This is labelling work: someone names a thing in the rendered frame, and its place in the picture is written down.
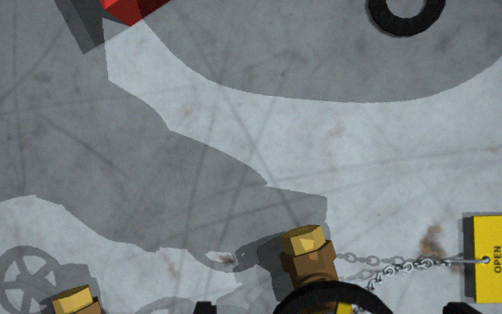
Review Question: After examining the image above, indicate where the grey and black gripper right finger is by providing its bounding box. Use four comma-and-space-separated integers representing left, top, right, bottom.
443, 302, 482, 314

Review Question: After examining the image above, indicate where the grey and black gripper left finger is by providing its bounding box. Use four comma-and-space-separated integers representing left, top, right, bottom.
193, 301, 217, 314

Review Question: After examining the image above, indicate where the yellow tag on silver chain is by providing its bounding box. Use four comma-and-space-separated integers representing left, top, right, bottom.
364, 215, 502, 304

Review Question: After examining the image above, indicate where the dark red rectangular block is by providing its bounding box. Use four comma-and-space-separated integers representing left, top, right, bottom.
99, 0, 170, 27

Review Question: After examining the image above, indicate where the black flat ring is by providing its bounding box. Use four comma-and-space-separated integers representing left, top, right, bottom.
369, 0, 445, 36

